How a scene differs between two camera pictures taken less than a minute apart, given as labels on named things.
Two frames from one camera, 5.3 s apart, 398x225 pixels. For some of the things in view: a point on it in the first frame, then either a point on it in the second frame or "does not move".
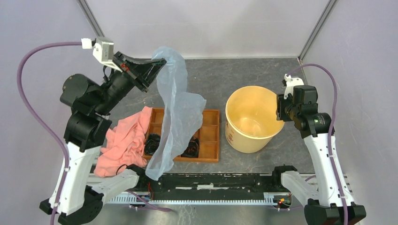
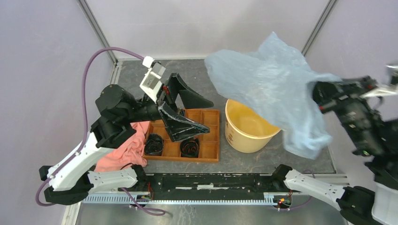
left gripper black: [140, 70] → [179, 127]
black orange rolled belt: [192, 150] does not move
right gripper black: [280, 102] → [325, 92]
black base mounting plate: [207, 186] does not move
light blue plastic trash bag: [187, 108] → [275, 79]
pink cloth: [124, 146] does not move
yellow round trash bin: [250, 119] does not move
